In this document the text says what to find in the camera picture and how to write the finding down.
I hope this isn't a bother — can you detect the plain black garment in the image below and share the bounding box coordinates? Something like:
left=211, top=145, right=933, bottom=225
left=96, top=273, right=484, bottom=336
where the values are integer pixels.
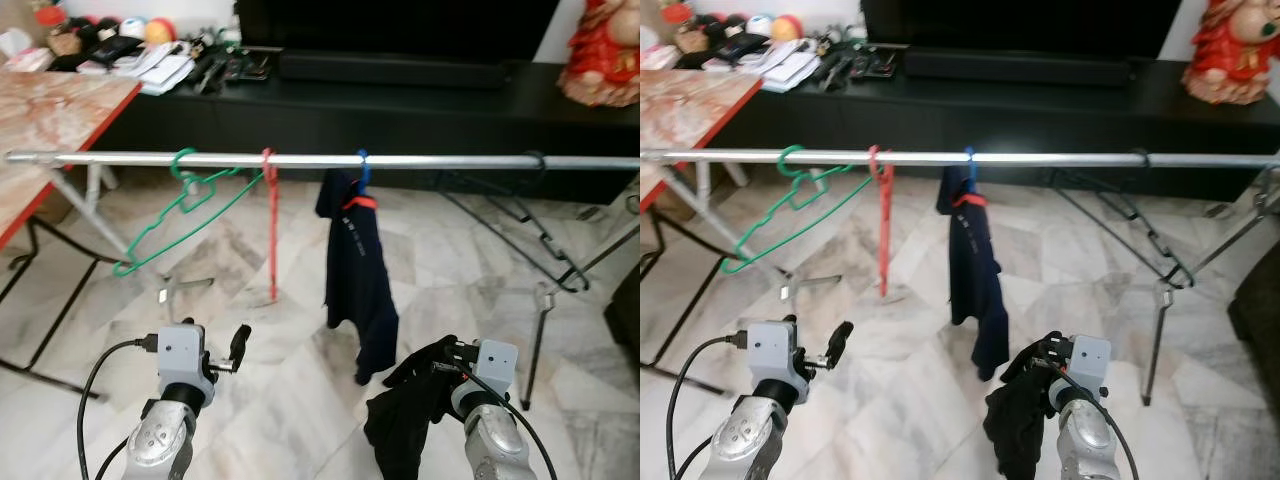
left=983, top=330, right=1066, bottom=480
left=362, top=335, right=471, bottom=480

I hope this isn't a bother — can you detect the blue and red clothes hanger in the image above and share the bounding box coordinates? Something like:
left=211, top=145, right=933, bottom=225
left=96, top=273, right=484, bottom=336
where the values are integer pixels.
left=345, top=150, right=381, bottom=213
left=950, top=147, right=989, bottom=208

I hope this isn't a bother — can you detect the black clothes hanger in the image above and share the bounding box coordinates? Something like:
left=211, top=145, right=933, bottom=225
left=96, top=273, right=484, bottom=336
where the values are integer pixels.
left=440, top=150, right=591, bottom=294
left=1055, top=148, right=1196, bottom=291

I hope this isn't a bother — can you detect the navy blue t-shirt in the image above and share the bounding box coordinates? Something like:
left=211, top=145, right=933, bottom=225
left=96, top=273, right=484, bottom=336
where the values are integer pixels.
left=315, top=168, right=401, bottom=386
left=935, top=165, right=1011, bottom=383

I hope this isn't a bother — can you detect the metal clothes drying rack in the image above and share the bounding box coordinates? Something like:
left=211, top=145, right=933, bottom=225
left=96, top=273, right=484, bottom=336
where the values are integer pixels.
left=640, top=148, right=1280, bottom=406
left=5, top=148, right=640, bottom=411

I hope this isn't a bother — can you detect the black television console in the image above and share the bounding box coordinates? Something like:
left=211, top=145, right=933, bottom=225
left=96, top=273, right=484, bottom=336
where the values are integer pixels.
left=715, top=42, right=1280, bottom=201
left=90, top=45, right=640, bottom=206

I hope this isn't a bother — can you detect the black remote control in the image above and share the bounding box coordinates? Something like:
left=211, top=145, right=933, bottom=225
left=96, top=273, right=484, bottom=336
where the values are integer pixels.
left=815, top=52, right=856, bottom=93
left=185, top=55, right=231, bottom=96

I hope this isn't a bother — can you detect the white paper stack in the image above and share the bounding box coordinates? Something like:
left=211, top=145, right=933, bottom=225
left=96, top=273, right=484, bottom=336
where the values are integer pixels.
left=110, top=42, right=196, bottom=96
left=745, top=40, right=821, bottom=93

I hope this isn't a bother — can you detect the black soundbar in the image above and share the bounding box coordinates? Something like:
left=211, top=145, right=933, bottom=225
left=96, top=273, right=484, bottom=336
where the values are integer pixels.
left=278, top=48, right=506, bottom=91
left=903, top=45, right=1131, bottom=89

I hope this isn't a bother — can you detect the black pouch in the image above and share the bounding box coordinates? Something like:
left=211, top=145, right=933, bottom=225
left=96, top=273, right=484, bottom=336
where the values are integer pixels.
left=75, top=38, right=141, bottom=71
left=705, top=35, right=766, bottom=66

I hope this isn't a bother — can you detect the black flat television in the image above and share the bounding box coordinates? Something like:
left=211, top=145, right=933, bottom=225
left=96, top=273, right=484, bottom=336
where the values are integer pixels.
left=235, top=0, right=561, bottom=56
left=860, top=0, right=1184, bottom=56

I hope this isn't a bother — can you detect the red laughing buddha figurine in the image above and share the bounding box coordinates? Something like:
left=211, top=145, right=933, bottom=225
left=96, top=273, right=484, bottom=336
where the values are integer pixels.
left=558, top=0, right=640, bottom=108
left=1182, top=0, right=1280, bottom=105

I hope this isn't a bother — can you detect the black plush toy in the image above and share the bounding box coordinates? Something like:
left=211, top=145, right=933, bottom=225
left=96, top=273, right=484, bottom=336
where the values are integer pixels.
left=690, top=12, right=746, bottom=49
left=60, top=15, right=121, bottom=51

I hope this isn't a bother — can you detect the red lidded jar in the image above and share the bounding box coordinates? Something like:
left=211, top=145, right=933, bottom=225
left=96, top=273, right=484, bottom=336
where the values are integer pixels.
left=665, top=0, right=706, bottom=53
left=35, top=0, right=81, bottom=56

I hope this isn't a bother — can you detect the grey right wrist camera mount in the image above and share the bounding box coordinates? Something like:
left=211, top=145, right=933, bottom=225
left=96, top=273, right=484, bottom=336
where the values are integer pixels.
left=470, top=338, right=521, bottom=396
left=1065, top=335, right=1113, bottom=391

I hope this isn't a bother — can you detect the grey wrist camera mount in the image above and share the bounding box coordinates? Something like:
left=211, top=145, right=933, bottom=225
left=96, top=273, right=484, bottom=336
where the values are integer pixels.
left=745, top=320, right=801, bottom=389
left=155, top=320, right=216, bottom=389
left=470, top=338, right=521, bottom=396
left=1065, top=335, right=1113, bottom=391

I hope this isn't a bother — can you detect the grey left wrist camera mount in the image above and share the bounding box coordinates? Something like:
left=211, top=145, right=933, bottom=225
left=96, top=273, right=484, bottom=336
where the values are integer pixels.
left=745, top=320, right=801, bottom=389
left=155, top=320, right=216, bottom=389

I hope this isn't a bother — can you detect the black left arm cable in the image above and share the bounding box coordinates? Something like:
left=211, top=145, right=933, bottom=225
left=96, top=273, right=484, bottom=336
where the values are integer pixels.
left=665, top=335, right=751, bottom=480
left=78, top=338, right=161, bottom=480

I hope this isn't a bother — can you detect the green wire clothes hanger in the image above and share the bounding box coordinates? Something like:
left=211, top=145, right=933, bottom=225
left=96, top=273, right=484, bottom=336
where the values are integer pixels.
left=720, top=145, right=876, bottom=274
left=112, top=148, right=266, bottom=279

